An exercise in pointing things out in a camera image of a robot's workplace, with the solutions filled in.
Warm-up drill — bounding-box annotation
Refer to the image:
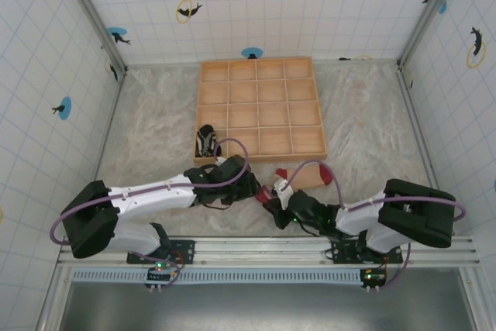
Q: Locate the beige sock with red toe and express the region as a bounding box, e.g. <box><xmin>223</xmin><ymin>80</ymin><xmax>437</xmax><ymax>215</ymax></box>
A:
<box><xmin>255</xmin><ymin>164</ymin><xmax>334</xmax><ymax>206</ymax></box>

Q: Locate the black and white patterned sock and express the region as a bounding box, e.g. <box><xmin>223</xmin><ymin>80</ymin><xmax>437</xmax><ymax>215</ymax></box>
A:
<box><xmin>195</xmin><ymin>124</ymin><xmax>220</xmax><ymax>158</ymax></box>

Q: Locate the wooden compartment tray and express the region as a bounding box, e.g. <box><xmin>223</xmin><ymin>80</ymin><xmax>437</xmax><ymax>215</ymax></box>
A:
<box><xmin>192</xmin><ymin>57</ymin><xmax>329</xmax><ymax>165</ymax></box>

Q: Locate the right circuit board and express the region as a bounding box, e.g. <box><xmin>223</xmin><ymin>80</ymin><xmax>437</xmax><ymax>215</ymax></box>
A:
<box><xmin>362</xmin><ymin>268</ymin><xmax>387</xmax><ymax>284</ymax></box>

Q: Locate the circuit board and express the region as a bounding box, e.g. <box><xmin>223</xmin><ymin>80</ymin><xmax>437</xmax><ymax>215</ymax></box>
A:
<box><xmin>146</xmin><ymin>262</ymin><xmax>174</xmax><ymax>284</ymax></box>
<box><xmin>362</xmin><ymin>268</ymin><xmax>387</xmax><ymax>284</ymax></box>

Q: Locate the grey metal panel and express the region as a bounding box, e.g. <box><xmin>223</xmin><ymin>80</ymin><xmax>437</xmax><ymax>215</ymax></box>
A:
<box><xmin>57</xmin><ymin>282</ymin><xmax>477</xmax><ymax>331</ymax></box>

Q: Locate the left circuit board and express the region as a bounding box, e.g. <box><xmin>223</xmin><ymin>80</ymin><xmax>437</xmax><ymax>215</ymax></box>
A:
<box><xmin>146</xmin><ymin>262</ymin><xmax>174</xmax><ymax>284</ymax></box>

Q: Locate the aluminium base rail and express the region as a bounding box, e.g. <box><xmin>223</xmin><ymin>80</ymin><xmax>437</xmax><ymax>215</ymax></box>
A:
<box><xmin>57</xmin><ymin>234</ymin><xmax>481</xmax><ymax>268</ymax></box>

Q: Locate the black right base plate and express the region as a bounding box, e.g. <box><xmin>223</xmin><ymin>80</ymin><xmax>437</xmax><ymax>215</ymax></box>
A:
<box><xmin>332</xmin><ymin>241</ymin><xmax>404</xmax><ymax>265</ymax></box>

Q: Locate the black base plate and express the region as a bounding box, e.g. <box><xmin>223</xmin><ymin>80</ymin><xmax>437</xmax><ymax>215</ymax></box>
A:
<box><xmin>332</xmin><ymin>241</ymin><xmax>404</xmax><ymax>265</ymax></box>
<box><xmin>126</xmin><ymin>238</ymin><xmax>196</xmax><ymax>266</ymax></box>

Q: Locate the grey slotted cable duct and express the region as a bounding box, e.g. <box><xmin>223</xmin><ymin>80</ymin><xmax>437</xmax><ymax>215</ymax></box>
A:
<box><xmin>71</xmin><ymin>268</ymin><xmax>367</xmax><ymax>284</ymax></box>

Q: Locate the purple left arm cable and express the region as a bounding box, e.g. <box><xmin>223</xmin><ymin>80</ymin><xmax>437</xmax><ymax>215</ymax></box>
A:
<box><xmin>51</xmin><ymin>137</ymin><xmax>249</xmax><ymax>246</ymax></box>

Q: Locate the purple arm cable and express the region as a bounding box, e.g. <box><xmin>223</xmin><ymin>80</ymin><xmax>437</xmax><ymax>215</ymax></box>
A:
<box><xmin>51</xmin><ymin>137</ymin><xmax>249</xmax><ymax>246</ymax></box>
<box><xmin>284</xmin><ymin>160</ymin><xmax>466</xmax><ymax>224</ymax></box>

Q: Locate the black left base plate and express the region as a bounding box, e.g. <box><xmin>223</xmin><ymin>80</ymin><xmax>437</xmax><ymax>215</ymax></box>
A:
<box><xmin>126</xmin><ymin>238</ymin><xmax>196</xmax><ymax>266</ymax></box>

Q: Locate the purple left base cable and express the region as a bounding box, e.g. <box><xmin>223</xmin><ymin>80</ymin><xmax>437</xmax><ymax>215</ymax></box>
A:
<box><xmin>129</xmin><ymin>252</ymin><xmax>180</xmax><ymax>290</ymax></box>

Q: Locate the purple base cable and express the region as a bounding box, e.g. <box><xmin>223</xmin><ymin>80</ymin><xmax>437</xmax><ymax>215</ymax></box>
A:
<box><xmin>377</xmin><ymin>242</ymin><xmax>412</xmax><ymax>291</ymax></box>
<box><xmin>129</xmin><ymin>252</ymin><xmax>180</xmax><ymax>290</ymax></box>

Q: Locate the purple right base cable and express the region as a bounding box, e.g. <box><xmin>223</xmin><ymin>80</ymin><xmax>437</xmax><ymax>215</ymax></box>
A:
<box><xmin>377</xmin><ymin>242</ymin><xmax>412</xmax><ymax>291</ymax></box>

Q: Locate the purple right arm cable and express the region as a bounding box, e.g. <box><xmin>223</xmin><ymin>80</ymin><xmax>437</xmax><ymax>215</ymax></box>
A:
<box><xmin>284</xmin><ymin>160</ymin><xmax>466</xmax><ymax>224</ymax></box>

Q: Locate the small dolphin ring sticker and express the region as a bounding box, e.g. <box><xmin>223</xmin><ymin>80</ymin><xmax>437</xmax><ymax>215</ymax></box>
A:
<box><xmin>176</xmin><ymin>0</ymin><xmax>204</xmax><ymax>24</ymax></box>

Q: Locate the aluminium frame post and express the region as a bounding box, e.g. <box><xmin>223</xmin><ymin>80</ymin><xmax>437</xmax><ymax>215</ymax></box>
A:
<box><xmin>57</xmin><ymin>0</ymin><xmax>128</xmax><ymax>73</ymax></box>
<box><xmin>397</xmin><ymin>0</ymin><xmax>466</xmax><ymax>69</ymax></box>

